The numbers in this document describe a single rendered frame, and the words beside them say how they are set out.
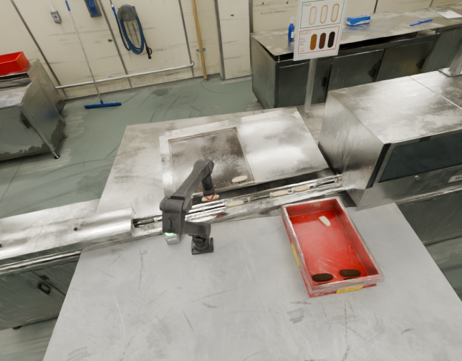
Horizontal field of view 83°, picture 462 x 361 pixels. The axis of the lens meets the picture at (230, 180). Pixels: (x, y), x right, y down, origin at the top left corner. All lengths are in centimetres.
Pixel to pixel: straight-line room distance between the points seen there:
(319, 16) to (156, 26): 318
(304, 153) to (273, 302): 96
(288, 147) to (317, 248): 72
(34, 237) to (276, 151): 151
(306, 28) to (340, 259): 149
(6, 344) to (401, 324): 257
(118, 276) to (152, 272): 18
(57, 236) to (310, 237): 137
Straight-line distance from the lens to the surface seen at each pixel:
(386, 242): 160
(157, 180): 188
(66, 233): 172
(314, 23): 212
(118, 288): 151
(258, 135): 189
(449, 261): 277
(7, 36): 535
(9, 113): 387
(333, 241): 151
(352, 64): 346
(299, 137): 191
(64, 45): 514
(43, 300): 225
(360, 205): 163
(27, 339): 271
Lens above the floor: 207
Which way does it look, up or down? 45 degrees down
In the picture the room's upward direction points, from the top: 7 degrees counter-clockwise
